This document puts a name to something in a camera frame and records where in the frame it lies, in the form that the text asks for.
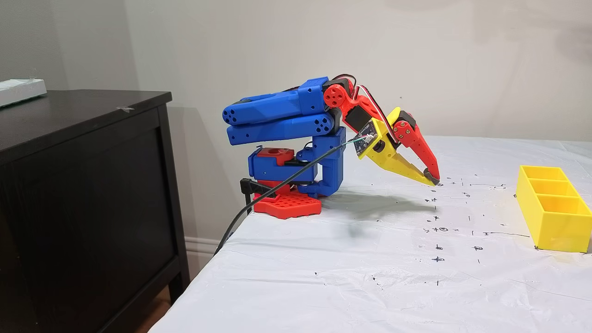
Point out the white baseboard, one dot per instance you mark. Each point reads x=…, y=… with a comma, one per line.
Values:
x=199, y=245

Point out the small clear tape scrap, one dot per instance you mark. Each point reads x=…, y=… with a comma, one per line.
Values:
x=125, y=109

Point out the white tablecloth with ink marks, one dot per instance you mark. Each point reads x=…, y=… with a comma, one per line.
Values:
x=370, y=277

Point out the white flat box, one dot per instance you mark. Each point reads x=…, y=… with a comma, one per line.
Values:
x=21, y=90

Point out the yellow three-compartment box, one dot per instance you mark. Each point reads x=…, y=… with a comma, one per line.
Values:
x=559, y=231

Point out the black table clamp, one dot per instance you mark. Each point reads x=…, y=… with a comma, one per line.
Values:
x=252, y=187

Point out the camera board on yellow mount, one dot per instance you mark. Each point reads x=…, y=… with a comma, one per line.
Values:
x=367, y=138

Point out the black wooden cabinet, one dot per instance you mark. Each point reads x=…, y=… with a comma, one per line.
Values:
x=92, y=208

